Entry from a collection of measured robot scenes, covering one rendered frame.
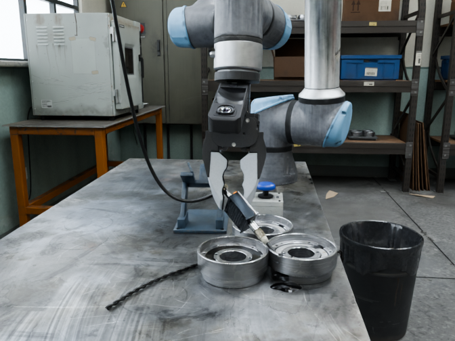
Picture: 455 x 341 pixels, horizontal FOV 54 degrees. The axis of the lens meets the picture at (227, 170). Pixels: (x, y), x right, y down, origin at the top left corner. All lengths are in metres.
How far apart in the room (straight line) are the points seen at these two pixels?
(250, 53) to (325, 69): 0.46
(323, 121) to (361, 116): 3.66
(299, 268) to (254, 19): 0.37
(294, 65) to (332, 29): 3.02
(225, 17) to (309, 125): 0.51
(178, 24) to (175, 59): 3.67
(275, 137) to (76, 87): 1.97
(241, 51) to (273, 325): 0.38
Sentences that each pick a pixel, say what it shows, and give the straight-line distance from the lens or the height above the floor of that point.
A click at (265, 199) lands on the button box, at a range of 0.90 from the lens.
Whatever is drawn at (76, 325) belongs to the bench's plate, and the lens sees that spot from 0.59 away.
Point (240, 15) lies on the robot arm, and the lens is 0.69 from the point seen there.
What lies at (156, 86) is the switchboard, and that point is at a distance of 4.57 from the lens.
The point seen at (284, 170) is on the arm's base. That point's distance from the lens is 1.19.
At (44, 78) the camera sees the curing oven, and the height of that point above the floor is 1.04.
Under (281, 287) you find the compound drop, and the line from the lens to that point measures 0.65.
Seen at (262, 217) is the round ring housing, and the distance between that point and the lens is 0.82.
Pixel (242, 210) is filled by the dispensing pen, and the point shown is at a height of 0.89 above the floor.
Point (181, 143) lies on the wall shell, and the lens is 4.82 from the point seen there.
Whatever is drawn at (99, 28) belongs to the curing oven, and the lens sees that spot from 2.92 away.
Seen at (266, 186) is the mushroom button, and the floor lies 0.87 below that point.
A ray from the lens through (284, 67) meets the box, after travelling 4.13.
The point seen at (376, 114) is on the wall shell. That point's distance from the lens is 4.80.
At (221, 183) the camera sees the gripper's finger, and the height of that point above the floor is 0.93.
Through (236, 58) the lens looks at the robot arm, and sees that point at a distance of 0.68.
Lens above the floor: 1.10
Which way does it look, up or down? 13 degrees down
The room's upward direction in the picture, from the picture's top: straight up
